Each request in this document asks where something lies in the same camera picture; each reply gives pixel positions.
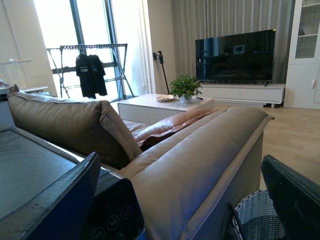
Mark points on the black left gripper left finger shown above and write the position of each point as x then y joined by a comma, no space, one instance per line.
59,212

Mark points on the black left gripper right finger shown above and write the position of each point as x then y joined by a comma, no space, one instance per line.
296,199

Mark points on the grey front-load washing machine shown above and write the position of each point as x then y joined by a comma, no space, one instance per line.
50,180

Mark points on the metal clothes drying rack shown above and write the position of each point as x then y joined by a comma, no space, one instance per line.
115,69

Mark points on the woven laundry basket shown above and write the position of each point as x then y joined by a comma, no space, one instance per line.
255,218

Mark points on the white tv cabinet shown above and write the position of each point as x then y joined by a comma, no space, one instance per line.
258,95

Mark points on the tan leather sofa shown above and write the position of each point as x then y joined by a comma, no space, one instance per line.
185,183

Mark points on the white display cupboard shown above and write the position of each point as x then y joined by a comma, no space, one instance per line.
302,87

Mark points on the pink leather cushion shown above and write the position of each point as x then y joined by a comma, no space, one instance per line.
148,136

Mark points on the white coffee table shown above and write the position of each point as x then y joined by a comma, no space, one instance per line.
146,109

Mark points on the black hanging t-shirt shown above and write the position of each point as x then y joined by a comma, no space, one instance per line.
90,71

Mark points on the flat screen television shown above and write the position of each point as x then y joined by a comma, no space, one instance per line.
245,58

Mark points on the beige shallow dish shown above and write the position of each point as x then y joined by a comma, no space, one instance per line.
165,98

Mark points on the green potted plant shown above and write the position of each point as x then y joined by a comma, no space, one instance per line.
185,87

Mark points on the black stick vacuum cleaner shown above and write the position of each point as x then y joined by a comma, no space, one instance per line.
159,56

